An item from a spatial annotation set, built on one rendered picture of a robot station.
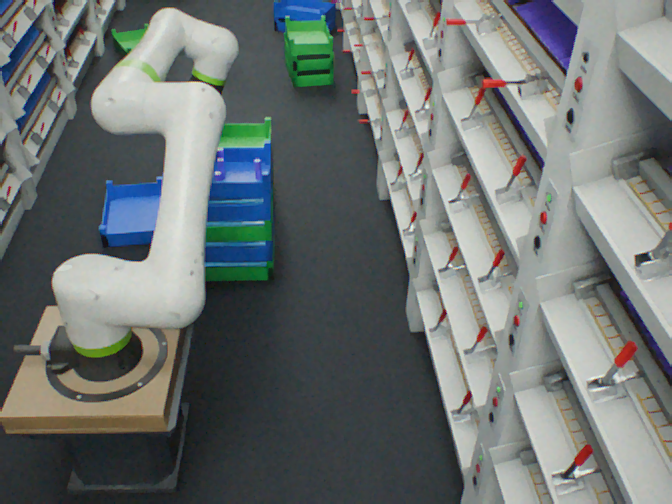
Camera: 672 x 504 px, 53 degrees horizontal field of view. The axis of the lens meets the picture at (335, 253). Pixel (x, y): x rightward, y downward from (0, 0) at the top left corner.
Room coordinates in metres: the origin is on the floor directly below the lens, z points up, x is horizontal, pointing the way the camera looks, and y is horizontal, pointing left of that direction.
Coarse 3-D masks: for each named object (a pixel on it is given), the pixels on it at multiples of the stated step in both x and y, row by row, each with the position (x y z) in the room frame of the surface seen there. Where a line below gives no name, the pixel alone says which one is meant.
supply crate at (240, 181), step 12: (264, 144) 1.83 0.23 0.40; (216, 156) 1.84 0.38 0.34; (228, 156) 1.84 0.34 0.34; (240, 156) 1.85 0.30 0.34; (252, 156) 1.85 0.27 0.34; (264, 156) 1.85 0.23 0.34; (216, 168) 1.80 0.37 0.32; (228, 168) 1.81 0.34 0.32; (240, 168) 1.81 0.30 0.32; (252, 168) 1.81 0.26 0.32; (264, 168) 1.81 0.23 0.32; (228, 180) 1.74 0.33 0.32; (240, 180) 1.74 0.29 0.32; (252, 180) 1.74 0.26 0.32; (264, 180) 1.65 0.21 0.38; (216, 192) 1.65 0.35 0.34; (228, 192) 1.65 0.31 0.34; (240, 192) 1.65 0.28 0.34; (252, 192) 1.65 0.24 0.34; (264, 192) 1.65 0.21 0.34
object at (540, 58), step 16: (496, 0) 1.33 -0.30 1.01; (512, 16) 1.24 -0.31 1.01; (512, 32) 1.20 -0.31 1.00; (528, 32) 1.15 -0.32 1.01; (512, 48) 1.14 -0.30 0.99; (528, 48) 1.10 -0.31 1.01; (528, 64) 1.07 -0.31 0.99; (544, 64) 1.03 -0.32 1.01; (560, 80) 0.97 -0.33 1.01; (560, 96) 0.95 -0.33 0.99
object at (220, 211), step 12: (216, 204) 1.65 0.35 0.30; (228, 204) 1.65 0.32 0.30; (240, 204) 1.65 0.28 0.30; (252, 204) 1.65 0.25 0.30; (264, 204) 1.65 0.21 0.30; (216, 216) 1.65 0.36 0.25; (228, 216) 1.65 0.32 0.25; (240, 216) 1.65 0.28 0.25; (252, 216) 1.65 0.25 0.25; (264, 216) 1.65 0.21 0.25
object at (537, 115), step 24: (456, 0) 1.44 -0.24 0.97; (480, 0) 1.41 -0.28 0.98; (480, 48) 1.22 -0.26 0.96; (504, 48) 1.17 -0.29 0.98; (504, 72) 1.09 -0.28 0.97; (528, 72) 1.06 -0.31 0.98; (504, 96) 1.08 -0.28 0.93; (552, 96) 0.97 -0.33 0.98; (528, 120) 0.93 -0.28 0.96; (552, 120) 0.84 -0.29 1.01
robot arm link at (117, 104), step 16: (128, 64) 1.43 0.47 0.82; (144, 64) 1.45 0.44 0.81; (112, 80) 1.34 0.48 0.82; (128, 80) 1.35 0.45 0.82; (144, 80) 1.38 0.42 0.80; (96, 96) 1.31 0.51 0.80; (112, 96) 1.30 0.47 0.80; (128, 96) 1.30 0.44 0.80; (96, 112) 1.29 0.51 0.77; (112, 112) 1.28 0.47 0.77; (128, 112) 1.28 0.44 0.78; (112, 128) 1.28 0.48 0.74; (128, 128) 1.28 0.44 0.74; (144, 128) 1.29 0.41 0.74
